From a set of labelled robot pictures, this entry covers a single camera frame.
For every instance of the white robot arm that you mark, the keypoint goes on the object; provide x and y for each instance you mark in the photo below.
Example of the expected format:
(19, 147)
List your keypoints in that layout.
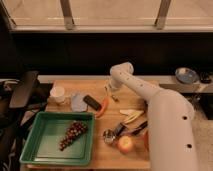
(170, 114)

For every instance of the orange carrot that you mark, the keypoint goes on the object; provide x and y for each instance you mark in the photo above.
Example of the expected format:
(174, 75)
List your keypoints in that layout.
(104, 106)

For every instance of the metal ice cream scoop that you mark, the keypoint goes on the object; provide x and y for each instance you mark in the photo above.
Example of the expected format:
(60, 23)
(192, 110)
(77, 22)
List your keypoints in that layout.
(109, 135)

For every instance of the white paper cup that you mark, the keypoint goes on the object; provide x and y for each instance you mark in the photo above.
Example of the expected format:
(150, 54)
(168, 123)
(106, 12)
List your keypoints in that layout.
(58, 94)

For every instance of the bunch of dark grapes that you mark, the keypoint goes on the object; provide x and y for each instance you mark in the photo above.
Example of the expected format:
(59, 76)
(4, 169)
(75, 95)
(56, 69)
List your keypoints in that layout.
(74, 131)

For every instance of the yellow-red apple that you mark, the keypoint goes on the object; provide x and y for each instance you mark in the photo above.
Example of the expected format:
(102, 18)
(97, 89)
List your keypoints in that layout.
(125, 144)

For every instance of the orange bowl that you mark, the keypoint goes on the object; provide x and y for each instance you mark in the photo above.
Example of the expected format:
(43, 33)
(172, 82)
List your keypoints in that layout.
(146, 143)

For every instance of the green plastic tray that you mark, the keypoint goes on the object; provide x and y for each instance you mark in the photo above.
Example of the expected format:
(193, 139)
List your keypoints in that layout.
(42, 146)

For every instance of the grey metal dish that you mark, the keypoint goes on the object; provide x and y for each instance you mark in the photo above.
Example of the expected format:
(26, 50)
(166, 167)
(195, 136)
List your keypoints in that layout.
(186, 75)

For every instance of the dark small object on ledge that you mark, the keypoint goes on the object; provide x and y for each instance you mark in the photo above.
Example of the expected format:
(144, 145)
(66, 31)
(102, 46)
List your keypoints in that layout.
(205, 78)

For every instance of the black-handled knife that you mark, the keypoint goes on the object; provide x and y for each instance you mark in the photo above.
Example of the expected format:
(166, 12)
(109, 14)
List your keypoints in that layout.
(136, 130)

